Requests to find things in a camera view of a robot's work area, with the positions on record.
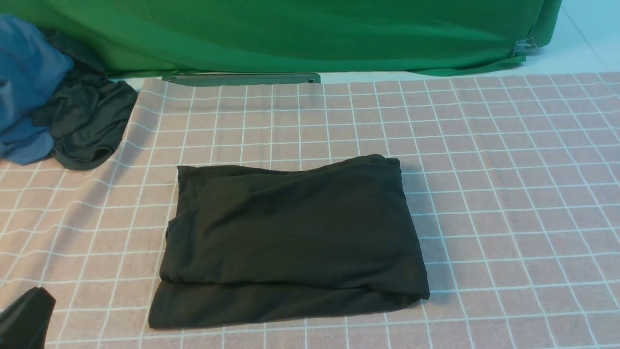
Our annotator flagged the green backdrop cloth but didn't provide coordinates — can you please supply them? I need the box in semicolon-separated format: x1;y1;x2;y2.
1;0;561;77

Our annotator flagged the dark gray long-sleeve top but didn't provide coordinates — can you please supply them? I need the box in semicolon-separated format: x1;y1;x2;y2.
148;154;430;331

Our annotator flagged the clear binder clip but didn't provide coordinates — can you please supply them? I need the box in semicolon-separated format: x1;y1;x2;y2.
513;37;538;57

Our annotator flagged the blue garment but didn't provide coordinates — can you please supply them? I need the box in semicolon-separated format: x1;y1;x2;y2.
0;14;74;165

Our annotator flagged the green flat bar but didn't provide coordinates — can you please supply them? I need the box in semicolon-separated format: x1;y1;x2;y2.
161;73;321;88

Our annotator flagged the crumpled dark gray garment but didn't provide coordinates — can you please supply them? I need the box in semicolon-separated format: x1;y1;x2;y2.
33;28;139;170

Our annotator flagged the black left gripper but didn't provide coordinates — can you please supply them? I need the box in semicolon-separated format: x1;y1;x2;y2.
0;287;56;349

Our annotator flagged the pink checkered tablecloth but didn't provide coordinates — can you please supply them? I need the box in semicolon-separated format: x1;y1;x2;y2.
0;73;620;349

